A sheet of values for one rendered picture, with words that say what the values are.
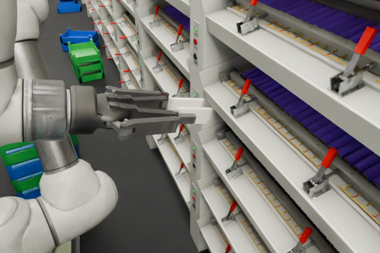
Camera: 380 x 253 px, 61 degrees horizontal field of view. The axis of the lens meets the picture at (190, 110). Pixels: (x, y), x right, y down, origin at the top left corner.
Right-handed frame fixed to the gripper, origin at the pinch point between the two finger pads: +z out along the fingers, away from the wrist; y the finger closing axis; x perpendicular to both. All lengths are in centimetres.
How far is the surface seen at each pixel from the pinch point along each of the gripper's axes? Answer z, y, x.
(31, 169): -26, -81, -77
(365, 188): 22.8, 21.0, -2.1
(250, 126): 18.9, -5.2, -7.1
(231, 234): 28, -7, -46
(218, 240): 35, -18, -65
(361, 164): 26.1, 16.8, -0.8
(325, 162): 18.4, 15.7, -0.6
